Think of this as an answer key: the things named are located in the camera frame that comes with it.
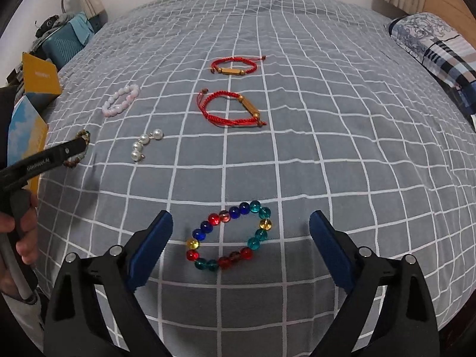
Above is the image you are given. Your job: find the light blue cloth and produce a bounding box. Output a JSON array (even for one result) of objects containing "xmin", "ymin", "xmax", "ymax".
[{"xmin": 72, "ymin": 12, "xmax": 94, "ymax": 46}]

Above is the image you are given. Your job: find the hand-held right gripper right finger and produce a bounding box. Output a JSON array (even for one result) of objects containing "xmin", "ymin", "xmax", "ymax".
[{"xmin": 309, "ymin": 210, "xmax": 442, "ymax": 357}]

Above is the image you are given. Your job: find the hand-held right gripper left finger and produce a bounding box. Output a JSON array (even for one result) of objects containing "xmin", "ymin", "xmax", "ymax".
[{"xmin": 44, "ymin": 210, "xmax": 175, "ymax": 357}]

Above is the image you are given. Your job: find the brown wooden bead bracelet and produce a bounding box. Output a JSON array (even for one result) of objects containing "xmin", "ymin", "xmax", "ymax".
[{"xmin": 63, "ymin": 129, "xmax": 92, "ymax": 170}]

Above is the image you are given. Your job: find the white pearl bracelet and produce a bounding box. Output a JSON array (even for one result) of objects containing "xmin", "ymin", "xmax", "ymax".
[{"xmin": 130, "ymin": 129, "xmax": 165, "ymax": 163}]

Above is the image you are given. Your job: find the red cord bracelet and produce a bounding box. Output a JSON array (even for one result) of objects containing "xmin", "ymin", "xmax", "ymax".
[
  {"xmin": 197, "ymin": 88, "xmax": 268, "ymax": 129},
  {"xmin": 209, "ymin": 55, "xmax": 268, "ymax": 76}
]

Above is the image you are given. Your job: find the person's left hand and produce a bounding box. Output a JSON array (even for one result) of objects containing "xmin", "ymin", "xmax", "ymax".
[{"xmin": 0, "ymin": 197, "xmax": 39, "ymax": 266}]

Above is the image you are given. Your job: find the white cardboard box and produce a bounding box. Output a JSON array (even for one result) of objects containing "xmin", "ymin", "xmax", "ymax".
[{"xmin": 7, "ymin": 51, "xmax": 63, "ymax": 195}]

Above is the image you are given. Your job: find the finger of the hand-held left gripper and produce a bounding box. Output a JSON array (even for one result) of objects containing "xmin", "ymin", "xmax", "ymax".
[{"xmin": 48, "ymin": 137, "xmax": 89, "ymax": 165}]

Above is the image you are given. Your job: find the teal suitcase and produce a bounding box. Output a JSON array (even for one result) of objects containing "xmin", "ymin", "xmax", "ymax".
[{"xmin": 39, "ymin": 13, "xmax": 102, "ymax": 72}]

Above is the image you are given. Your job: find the pink bead bracelet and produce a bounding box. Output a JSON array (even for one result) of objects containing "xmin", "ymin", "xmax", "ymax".
[{"xmin": 101, "ymin": 84, "xmax": 141, "ymax": 119}]

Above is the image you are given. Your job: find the multicolour glass bead bracelet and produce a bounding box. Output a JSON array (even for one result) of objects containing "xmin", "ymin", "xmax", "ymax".
[{"xmin": 185, "ymin": 200, "xmax": 275, "ymax": 270}]

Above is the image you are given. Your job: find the blue patterned pillow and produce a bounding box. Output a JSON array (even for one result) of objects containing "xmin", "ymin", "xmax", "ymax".
[{"xmin": 384, "ymin": 12, "xmax": 476, "ymax": 115}]

